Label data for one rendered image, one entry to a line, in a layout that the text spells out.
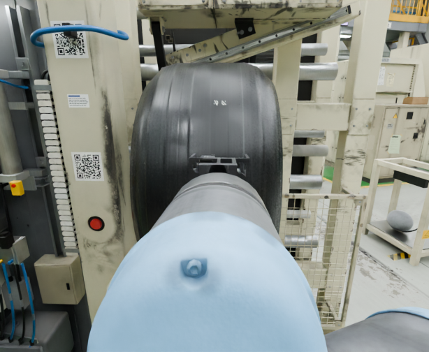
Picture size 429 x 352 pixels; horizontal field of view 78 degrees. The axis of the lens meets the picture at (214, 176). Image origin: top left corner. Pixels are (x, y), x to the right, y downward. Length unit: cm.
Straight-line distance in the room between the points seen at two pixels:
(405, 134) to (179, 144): 491
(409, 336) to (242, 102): 40
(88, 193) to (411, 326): 69
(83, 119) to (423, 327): 69
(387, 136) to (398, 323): 476
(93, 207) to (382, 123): 452
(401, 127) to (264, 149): 472
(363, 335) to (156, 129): 41
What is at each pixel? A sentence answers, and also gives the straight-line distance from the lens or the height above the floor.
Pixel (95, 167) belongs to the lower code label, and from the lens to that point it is 74.
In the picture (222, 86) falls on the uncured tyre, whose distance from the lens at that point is 54.
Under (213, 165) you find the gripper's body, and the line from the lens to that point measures 25.
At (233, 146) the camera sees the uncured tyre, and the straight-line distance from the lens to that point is 47.
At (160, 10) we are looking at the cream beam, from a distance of 97.
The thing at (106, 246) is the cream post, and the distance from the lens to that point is 82.
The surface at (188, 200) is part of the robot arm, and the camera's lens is 16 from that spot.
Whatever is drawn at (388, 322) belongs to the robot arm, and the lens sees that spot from 27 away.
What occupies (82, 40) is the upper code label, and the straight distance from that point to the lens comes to 72.
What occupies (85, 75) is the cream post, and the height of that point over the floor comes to 144.
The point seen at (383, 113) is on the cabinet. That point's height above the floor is 113.
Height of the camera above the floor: 139
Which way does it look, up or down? 17 degrees down
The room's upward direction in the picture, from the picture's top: straight up
